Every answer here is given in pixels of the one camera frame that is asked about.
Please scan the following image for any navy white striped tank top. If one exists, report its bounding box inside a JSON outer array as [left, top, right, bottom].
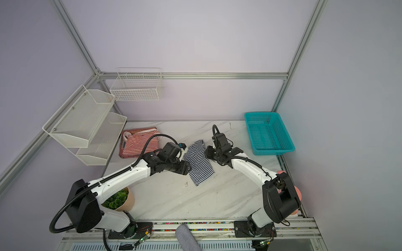
[[183, 140, 215, 186]]

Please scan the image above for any red white striped tank top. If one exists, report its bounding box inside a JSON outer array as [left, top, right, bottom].
[[121, 128, 161, 157]]

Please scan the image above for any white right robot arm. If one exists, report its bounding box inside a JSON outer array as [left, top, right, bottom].
[[205, 146, 301, 237]]

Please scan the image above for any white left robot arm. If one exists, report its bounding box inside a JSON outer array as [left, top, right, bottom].
[[63, 152, 191, 238]]

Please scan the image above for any folded red graphic tank top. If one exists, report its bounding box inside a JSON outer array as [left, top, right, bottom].
[[118, 127, 161, 159]]

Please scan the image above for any teal plastic basket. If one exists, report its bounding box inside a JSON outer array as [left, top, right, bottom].
[[245, 112, 295, 156]]

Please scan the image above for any green potted plant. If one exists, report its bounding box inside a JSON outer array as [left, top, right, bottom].
[[102, 187, 135, 212]]

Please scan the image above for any pink watering can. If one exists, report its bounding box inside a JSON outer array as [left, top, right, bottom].
[[277, 170, 302, 218]]

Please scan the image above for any grey foam microphone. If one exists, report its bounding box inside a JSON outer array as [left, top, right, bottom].
[[175, 224, 202, 251]]

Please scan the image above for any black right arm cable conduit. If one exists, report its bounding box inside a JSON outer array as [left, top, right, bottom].
[[211, 124, 291, 227]]

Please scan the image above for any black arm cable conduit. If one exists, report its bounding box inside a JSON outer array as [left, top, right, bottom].
[[49, 134, 183, 234], [211, 124, 291, 227]]

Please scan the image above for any white mesh wall shelf lower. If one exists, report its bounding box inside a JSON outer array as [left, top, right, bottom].
[[75, 113, 127, 166]]

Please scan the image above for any white mesh wall shelf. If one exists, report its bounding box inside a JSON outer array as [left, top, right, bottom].
[[43, 85, 115, 148], [75, 113, 127, 166]]

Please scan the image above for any white wire wall basket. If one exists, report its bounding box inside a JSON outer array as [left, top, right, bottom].
[[110, 68, 164, 101]]

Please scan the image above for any white mesh wall shelf upper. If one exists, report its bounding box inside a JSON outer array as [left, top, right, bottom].
[[43, 85, 115, 148]]

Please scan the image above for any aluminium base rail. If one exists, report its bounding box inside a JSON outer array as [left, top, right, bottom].
[[58, 217, 327, 251]]

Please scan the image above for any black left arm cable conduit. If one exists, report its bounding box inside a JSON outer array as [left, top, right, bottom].
[[49, 134, 183, 234]]

